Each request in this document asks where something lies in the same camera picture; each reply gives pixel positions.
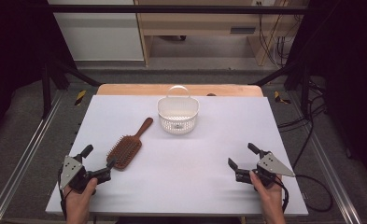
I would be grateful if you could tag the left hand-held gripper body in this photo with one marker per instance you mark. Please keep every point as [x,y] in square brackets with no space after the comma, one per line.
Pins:
[70,169]

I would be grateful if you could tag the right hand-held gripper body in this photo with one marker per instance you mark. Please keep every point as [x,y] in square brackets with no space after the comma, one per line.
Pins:
[273,165]

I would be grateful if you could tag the brown wooden hairbrush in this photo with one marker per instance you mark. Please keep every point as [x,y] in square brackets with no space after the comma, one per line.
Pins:
[125,151]

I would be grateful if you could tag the white perforated plastic basket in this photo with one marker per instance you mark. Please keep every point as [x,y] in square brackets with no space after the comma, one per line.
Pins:
[178,119]

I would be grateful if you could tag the person's left hand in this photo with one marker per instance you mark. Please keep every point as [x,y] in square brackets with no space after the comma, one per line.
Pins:
[78,200]

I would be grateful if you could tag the person's right hand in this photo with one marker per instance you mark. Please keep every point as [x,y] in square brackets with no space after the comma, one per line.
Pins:
[271,199]

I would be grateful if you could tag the yellow black tape marker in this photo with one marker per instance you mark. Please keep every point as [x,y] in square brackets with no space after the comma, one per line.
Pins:
[278,97]
[80,97]

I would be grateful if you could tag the white table cover sheet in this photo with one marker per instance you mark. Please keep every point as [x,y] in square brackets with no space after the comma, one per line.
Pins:
[178,174]

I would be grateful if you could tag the wooden table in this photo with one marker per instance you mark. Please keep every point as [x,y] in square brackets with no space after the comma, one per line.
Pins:
[134,89]

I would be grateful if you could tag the white cabinet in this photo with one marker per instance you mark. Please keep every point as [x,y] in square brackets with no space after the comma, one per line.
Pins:
[100,37]

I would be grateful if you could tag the black curtain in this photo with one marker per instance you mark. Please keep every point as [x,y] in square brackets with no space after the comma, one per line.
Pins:
[13,62]
[352,77]

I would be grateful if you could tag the light wooden desk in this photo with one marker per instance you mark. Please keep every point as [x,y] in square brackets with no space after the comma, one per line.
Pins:
[203,23]

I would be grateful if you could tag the aluminium floor rail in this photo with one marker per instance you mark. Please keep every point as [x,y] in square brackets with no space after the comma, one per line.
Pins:
[22,155]
[330,165]

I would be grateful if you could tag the black metal frame strut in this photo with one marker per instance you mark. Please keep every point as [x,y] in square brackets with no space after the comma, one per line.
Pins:
[284,73]
[78,74]

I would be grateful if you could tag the black horizontal frame bar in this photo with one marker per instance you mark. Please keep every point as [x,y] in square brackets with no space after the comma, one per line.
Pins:
[172,9]

